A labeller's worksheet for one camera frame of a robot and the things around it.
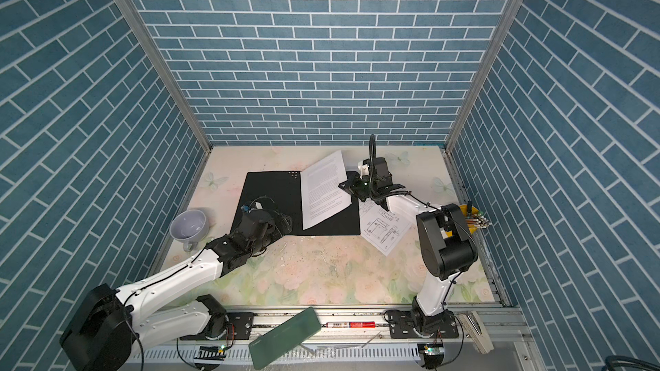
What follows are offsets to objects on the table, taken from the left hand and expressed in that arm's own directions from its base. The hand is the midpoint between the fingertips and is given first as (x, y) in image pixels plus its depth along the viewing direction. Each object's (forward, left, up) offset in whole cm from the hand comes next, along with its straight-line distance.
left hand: (286, 225), depth 85 cm
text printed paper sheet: (+13, -11, -1) cm, 17 cm away
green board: (-32, 0, -8) cm, 33 cm away
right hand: (+14, -17, +5) cm, 23 cm away
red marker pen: (-28, -21, -8) cm, 36 cm away
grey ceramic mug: (+4, +37, -7) cm, 38 cm away
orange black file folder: (+23, +5, -11) cm, 26 cm away
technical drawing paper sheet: (+3, -34, -9) cm, 35 cm away
